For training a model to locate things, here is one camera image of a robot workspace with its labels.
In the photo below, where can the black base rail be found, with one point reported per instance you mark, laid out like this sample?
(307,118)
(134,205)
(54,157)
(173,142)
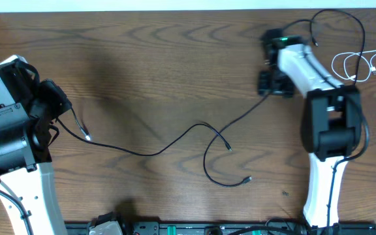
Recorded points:
(113,223)

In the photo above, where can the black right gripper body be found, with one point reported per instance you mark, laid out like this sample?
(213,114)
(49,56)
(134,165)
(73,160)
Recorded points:
(275,83)

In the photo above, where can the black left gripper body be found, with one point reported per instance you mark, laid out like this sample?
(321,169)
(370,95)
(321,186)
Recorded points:
(50,98)

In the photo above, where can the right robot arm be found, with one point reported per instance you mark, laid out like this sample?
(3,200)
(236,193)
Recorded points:
(331,125)

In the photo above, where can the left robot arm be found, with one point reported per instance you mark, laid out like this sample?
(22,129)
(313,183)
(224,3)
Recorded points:
(28,107)

